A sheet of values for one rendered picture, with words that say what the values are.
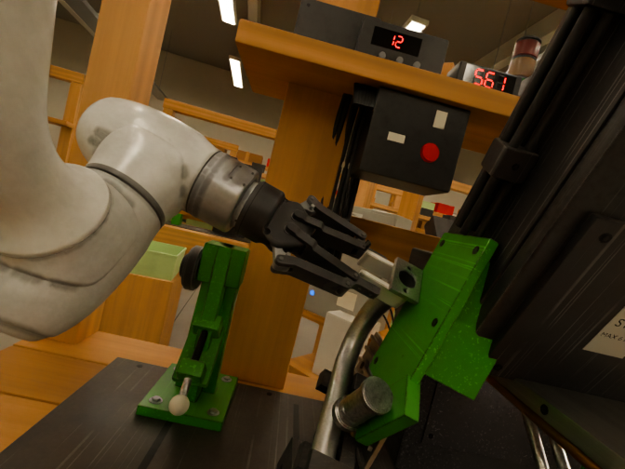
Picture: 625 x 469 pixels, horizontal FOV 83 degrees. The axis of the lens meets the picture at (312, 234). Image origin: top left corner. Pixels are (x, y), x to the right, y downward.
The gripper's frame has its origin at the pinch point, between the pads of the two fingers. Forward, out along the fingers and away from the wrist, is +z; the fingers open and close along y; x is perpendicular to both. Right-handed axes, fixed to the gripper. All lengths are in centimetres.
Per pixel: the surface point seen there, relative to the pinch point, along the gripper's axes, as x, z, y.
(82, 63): 604, -685, 708
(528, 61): -18, 14, 59
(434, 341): -5.7, 4.8, -9.4
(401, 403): -1.9, 4.2, -15.2
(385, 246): 21.5, 7.8, 29.1
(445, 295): -7.3, 4.5, -4.3
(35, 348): 47, -45, -15
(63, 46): 590, -740, 713
